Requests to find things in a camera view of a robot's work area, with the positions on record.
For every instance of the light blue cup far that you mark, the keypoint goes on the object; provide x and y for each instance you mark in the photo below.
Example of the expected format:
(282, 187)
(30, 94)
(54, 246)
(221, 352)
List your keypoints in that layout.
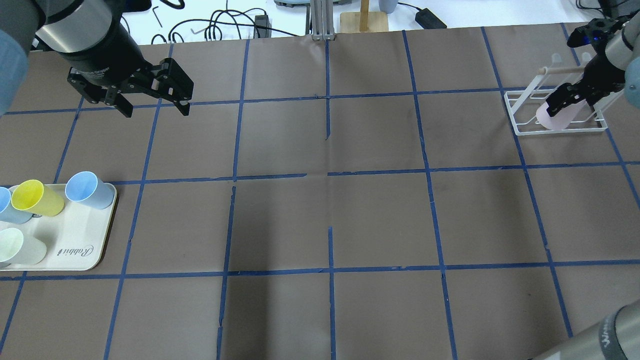
(8, 213)

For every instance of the pink plastic cup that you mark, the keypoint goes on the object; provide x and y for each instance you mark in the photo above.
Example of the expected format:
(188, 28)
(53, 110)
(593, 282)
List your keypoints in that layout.
(573, 115)

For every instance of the grey plastic cup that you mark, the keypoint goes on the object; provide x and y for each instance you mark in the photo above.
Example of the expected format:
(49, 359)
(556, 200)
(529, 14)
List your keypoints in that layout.
(31, 251)

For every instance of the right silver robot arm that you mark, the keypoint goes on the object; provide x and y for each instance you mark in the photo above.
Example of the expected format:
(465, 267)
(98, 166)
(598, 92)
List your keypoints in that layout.
(617, 39)

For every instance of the aluminium frame post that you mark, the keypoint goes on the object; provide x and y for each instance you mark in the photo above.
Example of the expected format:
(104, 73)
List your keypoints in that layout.
(322, 20)

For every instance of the black power adapter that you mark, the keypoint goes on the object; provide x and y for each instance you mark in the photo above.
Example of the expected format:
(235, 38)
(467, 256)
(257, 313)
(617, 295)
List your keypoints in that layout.
(428, 20)

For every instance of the cream plastic tray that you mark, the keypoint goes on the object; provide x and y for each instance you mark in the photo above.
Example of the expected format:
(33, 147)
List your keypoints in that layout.
(75, 238)

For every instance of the white wire cup rack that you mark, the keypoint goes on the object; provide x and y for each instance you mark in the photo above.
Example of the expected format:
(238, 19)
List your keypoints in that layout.
(522, 104)

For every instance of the light blue cup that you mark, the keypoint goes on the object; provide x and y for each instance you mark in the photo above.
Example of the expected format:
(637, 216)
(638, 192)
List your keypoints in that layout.
(87, 189)
(8, 213)

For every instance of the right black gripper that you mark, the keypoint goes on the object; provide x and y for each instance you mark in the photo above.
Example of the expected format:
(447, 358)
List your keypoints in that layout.
(598, 71)

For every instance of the yellow plastic cup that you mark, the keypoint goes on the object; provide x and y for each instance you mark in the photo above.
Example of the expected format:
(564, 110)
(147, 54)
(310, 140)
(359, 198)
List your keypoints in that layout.
(35, 197)

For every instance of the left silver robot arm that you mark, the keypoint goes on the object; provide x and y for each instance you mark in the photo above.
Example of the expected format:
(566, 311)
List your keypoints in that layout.
(64, 26)

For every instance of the cream plastic cup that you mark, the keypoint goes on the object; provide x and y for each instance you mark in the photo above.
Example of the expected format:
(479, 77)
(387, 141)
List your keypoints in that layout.
(11, 243)

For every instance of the wooden mug tree stand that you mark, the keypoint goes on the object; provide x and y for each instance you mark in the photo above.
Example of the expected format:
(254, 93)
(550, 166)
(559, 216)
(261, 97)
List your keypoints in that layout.
(363, 21)

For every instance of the light blue cup near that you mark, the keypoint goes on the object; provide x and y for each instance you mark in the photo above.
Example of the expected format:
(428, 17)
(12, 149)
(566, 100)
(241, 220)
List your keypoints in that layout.
(87, 189)

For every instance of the blue cup on desk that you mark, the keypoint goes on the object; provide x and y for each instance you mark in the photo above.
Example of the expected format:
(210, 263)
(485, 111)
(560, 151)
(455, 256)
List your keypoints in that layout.
(387, 6)

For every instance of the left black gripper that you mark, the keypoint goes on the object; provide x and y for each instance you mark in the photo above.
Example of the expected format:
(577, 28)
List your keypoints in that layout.
(106, 54)

